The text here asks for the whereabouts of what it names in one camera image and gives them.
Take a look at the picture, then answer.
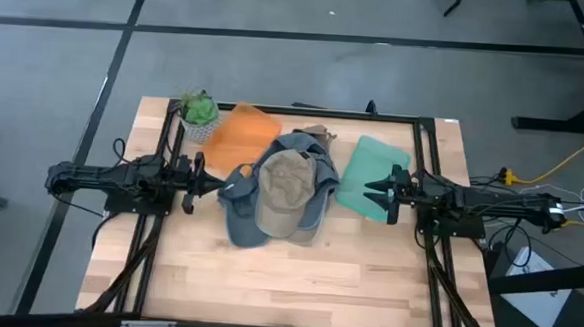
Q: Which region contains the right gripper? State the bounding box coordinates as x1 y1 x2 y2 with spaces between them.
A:
361 162 423 226

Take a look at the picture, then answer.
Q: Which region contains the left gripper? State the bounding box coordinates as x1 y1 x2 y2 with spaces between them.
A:
172 150 227 216

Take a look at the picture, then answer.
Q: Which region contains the green translucent plastic bin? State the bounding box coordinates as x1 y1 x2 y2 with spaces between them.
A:
333 133 415 225

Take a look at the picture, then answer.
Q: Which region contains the potted plant in patterned pot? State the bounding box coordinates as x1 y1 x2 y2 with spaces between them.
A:
175 87 225 146

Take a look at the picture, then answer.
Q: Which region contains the black desk beam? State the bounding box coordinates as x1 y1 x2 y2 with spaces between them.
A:
486 256 584 327

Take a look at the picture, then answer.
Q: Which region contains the white box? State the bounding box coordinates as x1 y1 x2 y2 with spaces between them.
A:
499 244 577 327

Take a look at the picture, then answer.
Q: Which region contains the black chair base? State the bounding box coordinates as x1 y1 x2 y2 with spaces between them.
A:
437 0 475 19

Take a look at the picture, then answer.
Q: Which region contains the black aluminium table frame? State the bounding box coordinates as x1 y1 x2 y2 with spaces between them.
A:
75 92 509 327

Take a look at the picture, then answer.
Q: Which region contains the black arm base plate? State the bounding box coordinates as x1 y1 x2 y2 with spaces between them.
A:
102 193 177 217
415 209 487 240

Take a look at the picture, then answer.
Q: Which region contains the yellow cable plug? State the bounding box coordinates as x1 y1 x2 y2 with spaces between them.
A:
499 166 521 189

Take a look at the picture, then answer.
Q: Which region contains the black desk leg frame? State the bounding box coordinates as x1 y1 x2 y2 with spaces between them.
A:
511 0 584 135

